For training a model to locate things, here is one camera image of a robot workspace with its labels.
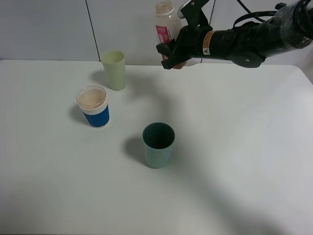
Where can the pink label drink bottle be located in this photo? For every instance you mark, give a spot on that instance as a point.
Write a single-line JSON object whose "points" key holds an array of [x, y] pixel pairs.
{"points": [[168, 24]]}

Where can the pale green plastic cup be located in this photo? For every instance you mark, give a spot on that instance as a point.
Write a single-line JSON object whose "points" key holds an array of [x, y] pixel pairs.
{"points": [[114, 65]]}

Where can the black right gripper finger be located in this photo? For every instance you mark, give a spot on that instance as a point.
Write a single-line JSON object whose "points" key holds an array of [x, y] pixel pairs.
{"points": [[170, 48], [184, 53]]}

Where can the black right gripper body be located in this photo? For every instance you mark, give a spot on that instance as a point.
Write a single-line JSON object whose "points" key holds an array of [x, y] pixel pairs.
{"points": [[190, 42]]}

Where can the blue sleeved glass cup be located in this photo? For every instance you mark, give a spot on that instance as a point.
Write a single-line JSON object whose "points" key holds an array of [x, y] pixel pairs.
{"points": [[93, 102]]}

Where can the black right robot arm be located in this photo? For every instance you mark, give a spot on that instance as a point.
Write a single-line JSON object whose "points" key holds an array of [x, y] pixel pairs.
{"points": [[254, 37]]}

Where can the teal green plastic cup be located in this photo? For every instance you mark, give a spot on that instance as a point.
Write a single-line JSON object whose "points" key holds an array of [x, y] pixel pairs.
{"points": [[158, 139]]}

